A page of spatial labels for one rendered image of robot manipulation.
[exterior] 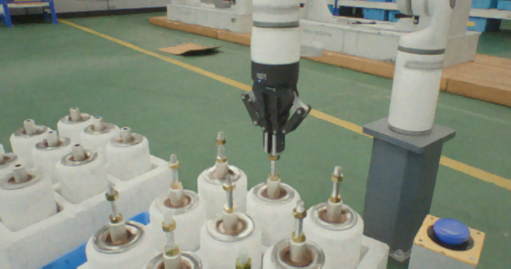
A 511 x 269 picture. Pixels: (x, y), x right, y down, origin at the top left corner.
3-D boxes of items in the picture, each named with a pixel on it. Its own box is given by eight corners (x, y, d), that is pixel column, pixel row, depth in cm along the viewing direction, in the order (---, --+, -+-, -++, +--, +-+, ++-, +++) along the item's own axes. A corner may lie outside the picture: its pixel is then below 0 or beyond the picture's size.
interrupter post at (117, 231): (120, 245, 56) (116, 227, 54) (107, 241, 56) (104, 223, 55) (131, 235, 58) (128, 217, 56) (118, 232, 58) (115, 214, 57)
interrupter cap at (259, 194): (271, 179, 73) (271, 176, 73) (303, 194, 69) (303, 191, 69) (243, 195, 68) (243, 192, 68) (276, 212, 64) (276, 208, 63)
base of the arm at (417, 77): (402, 117, 90) (413, 45, 84) (439, 129, 84) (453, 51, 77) (378, 126, 85) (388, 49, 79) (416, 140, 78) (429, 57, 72)
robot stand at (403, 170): (383, 215, 105) (398, 112, 94) (433, 242, 94) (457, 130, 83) (349, 235, 97) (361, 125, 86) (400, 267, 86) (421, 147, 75)
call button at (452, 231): (435, 226, 50) (438, 213, 49) (469, 237, 48) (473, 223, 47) (428, 242, 47) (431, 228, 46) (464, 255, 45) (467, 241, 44)
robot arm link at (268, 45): (326, 55, 62) (328, 16, 60) (283, 67, 54) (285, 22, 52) (281, 49, 67) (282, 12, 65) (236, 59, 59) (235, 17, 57)
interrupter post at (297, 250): (306, 253, 54) (306, 234, 53) (306, 265, 52) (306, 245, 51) (289, 251, 54) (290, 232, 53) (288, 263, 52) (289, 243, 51)
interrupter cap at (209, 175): (199, 171, 77) (198, 168, 77) (235, 164, 79) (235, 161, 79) (207, 189, 70) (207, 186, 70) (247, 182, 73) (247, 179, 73)
